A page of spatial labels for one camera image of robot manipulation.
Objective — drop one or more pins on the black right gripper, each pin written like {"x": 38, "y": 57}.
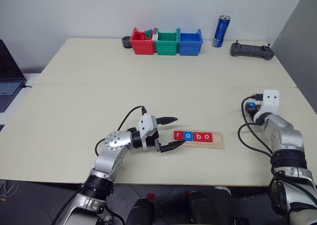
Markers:
{"x": 257, "y": 113}

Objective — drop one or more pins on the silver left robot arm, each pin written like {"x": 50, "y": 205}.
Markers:
{"x": 116, "y": 140}

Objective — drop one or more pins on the blue plastic storage bin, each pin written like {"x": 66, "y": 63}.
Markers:
{"x": 189, "y": 48}

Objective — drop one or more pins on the red letter o block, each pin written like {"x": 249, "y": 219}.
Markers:
{"x": 207, "y": 137}

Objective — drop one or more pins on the small red floor object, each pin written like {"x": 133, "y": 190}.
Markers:
{"x": 150, "y": 196}

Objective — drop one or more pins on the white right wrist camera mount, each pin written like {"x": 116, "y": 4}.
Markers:
{"x": 271, "y": 103}

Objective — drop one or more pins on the long wooden letter tray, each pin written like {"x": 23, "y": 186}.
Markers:
{"x": 218, "y": 142}

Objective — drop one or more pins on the dark open laptop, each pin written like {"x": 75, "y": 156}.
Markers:
{"x": 8, "y": 73}

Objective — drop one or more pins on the blue letter t block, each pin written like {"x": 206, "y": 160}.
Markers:
{"x": 251, "y": 106}

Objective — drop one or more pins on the white and red toy piece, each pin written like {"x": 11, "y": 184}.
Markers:
{"x": 155, "y": 35}

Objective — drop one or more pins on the blue drink can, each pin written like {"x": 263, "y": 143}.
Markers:
{"x": 220, "y": 32}

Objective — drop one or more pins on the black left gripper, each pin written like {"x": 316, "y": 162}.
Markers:
{"x": 152, "y": 140}

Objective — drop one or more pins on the grey handheld remote controller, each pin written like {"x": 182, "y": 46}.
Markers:
{"x": 251, "y": 51}

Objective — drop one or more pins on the green plastic storage bin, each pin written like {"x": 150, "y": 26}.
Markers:
{"x": 166, "y": 48}

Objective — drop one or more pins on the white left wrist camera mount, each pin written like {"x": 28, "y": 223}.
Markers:
{"x": 146, "y": 122}

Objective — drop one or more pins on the black round cup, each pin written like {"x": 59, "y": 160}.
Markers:
{"x": 126, "y": 42}

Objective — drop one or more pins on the red letter r block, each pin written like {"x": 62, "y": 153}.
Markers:
{"x": 178, "y": 135}

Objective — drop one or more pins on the dark rounded shape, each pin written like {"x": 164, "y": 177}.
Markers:
{"x": 141, "y": 212}
{"x": 200, "y": 207}

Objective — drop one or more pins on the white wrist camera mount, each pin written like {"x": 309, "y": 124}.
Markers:
{"x": 146, "y": 122}
{"x": 271, "y": 103}

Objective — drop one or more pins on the green and blue toy bricks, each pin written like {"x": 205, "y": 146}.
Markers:
{"x": 148, "y": 34}

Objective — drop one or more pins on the red plastic storage bin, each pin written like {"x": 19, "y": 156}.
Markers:
{"x": 143, "y": 47}

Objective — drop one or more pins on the blue letter o block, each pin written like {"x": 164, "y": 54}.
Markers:
{"x": 188, "y": 136}

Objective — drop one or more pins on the red letter b block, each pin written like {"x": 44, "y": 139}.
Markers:
{"x": 198, "y": 136}

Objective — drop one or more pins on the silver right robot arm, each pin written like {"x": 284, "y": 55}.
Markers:
{"x": 284, "y": 133}

